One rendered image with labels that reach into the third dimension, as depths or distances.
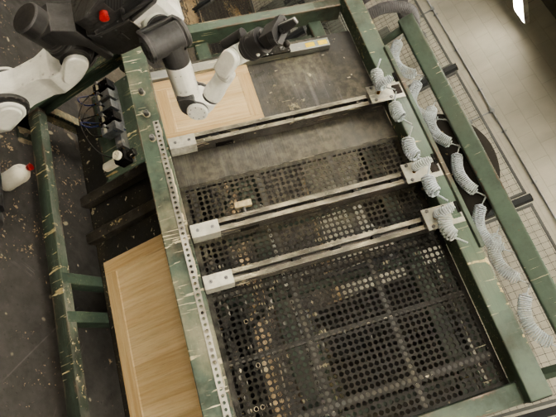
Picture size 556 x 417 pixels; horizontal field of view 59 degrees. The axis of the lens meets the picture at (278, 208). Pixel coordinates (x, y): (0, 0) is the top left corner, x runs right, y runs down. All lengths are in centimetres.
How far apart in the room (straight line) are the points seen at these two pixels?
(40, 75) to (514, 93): 658
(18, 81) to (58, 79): 16
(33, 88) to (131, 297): 108
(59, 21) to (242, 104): 99
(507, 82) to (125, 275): 632
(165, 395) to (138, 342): 28
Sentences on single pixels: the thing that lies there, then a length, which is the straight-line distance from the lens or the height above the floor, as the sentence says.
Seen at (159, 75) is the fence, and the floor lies 94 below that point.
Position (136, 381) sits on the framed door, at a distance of 254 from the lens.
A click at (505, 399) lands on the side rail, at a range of 227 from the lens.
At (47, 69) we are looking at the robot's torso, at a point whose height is 86.
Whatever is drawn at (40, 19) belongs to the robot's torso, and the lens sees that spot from 190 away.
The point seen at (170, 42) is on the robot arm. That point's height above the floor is 138.
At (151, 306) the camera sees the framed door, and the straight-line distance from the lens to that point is 249.
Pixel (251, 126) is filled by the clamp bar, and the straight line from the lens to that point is 240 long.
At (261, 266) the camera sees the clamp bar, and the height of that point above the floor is 113.
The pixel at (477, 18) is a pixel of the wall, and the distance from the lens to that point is 860.
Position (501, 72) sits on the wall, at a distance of 794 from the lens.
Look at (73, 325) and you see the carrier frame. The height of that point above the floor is 18.
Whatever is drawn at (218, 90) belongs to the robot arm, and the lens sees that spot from 181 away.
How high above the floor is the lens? 195
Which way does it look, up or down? 18 degrees down
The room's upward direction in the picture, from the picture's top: 64 degrees clockwise
